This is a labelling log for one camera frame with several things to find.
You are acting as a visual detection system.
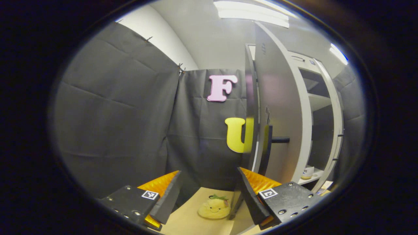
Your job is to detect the yellow plush toy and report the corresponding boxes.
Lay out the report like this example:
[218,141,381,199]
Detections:
[198,195,231,219]

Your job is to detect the black door handle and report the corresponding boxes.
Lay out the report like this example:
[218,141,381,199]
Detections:
[260,126,290,175]

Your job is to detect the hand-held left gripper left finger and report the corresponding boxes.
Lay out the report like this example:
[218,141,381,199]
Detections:
[100,170,183,231]

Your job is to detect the grey shoe cabinet door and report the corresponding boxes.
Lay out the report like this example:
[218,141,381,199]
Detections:
[229,22,312,220]
[313,59,344,194]

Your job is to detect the white canvas shoe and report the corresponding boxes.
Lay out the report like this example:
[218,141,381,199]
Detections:
[300,166,315,180]

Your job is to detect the large ceiling light panel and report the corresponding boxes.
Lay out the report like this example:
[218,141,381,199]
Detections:
[214,0,289,28]

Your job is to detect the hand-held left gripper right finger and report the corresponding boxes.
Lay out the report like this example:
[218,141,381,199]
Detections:
[237,167,324,230]

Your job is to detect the grey cabinet drawer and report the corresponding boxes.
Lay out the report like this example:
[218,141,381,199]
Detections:
[291,51,324,67]

